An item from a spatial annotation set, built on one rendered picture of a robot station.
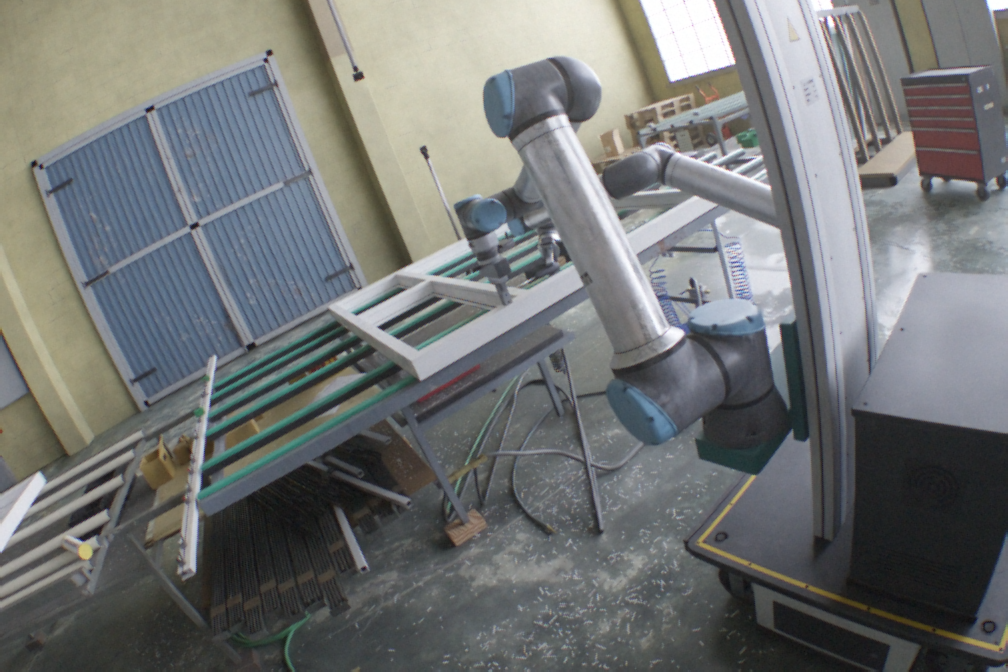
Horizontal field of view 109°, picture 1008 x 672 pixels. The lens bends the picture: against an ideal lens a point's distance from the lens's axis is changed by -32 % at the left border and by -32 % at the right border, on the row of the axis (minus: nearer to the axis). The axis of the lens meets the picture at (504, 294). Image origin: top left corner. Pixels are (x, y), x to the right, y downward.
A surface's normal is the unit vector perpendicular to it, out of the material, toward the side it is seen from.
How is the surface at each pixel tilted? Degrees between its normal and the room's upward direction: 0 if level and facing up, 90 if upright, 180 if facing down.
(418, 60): 90
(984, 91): 90
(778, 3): 90
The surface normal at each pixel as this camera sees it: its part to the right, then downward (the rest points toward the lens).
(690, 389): 0.23, -0.11
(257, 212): 0.47, 0.09
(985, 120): 0.14, 0.24
